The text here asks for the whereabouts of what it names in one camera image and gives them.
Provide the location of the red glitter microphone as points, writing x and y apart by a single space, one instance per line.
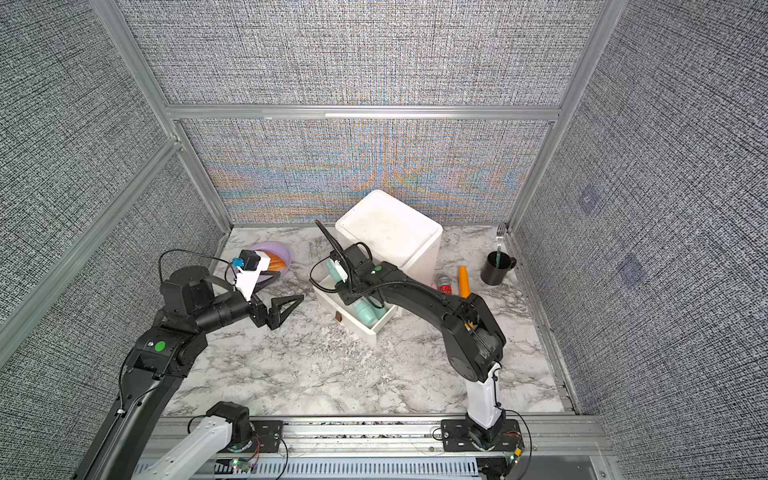
444 284

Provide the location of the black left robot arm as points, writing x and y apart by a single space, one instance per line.
196 303

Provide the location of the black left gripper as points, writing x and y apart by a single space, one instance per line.
260 310

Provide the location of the white three-drawer storage unit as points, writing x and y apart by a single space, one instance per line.
394 232

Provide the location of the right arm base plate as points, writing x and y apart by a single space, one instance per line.
464 435

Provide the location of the black mug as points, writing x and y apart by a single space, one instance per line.
492 276

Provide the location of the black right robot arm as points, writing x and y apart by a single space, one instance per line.
473 340

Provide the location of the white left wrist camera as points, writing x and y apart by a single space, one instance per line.
249 266

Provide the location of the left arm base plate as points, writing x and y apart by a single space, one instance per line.
264 436

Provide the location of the orange pastry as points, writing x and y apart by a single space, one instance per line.
276 263

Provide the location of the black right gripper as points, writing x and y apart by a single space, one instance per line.
347 262

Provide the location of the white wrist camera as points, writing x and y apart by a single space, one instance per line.
249 266
336 271

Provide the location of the white drawer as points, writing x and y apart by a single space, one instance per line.
326 289

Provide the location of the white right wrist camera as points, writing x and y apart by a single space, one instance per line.
336 271

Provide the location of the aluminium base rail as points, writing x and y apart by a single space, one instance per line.
557 446

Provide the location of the orange microphone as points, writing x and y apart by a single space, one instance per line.
463 282

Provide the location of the purple plate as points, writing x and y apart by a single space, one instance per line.
278 248

